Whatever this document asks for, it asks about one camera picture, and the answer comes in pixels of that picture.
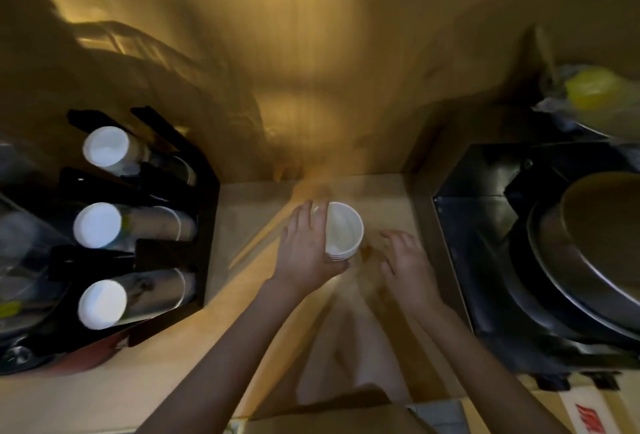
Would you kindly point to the black cup dispenser rack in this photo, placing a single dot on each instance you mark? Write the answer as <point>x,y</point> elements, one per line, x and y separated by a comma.
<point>200,228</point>

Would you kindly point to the round metal machine plate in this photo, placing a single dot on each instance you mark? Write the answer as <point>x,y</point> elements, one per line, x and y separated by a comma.
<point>590,248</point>

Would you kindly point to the black cup sealing machine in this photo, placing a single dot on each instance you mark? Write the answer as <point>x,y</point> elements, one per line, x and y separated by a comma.
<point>480,248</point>

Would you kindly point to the person's right hand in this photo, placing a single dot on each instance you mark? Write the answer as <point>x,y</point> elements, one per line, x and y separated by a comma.
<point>415,273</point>

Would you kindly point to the person's left fingers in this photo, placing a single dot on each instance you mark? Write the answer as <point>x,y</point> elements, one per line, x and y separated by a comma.
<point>307,218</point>

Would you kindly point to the nested white paper cups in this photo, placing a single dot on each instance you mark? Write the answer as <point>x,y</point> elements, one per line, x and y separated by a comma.
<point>345,228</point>

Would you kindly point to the cardboard box with red label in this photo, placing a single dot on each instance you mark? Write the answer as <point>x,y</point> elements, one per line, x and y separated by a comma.
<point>585,411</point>

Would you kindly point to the person's left hand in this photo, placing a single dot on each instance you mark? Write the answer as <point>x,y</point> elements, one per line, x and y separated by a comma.
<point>302,258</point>

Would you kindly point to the person's left forearm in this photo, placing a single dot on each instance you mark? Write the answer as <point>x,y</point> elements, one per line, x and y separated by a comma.
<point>225,363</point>

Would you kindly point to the yellow item in plastic bag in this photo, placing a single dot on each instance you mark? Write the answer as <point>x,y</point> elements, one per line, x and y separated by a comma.
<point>597,91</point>

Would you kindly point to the person's right forearm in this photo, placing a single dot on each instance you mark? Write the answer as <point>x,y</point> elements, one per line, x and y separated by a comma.
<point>480,373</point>

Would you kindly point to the clear plastic container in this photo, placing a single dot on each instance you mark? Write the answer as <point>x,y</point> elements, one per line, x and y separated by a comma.
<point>25,258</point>

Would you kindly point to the long stack of paper cups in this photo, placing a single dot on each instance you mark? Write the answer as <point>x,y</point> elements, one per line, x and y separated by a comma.
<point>102,304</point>
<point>97,225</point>
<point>107,146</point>

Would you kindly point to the person's right thumb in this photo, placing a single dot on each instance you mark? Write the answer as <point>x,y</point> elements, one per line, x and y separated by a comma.
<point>386,266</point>

